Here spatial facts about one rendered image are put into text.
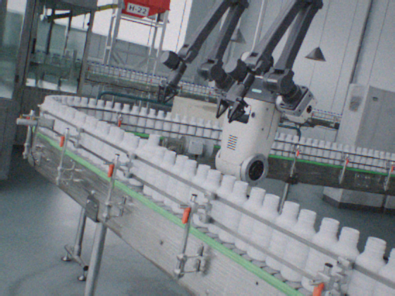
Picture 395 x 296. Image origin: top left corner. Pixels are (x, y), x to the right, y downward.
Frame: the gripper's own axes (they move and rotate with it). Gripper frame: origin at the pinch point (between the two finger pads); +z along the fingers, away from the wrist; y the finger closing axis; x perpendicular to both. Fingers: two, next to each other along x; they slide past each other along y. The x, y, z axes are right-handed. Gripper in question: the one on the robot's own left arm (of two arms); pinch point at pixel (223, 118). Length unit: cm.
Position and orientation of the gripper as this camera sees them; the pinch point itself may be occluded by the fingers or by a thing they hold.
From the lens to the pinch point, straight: 180.4
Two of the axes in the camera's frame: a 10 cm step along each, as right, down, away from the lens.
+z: -5.0, 8.6, -1.2
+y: 7.0, 3.2, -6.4
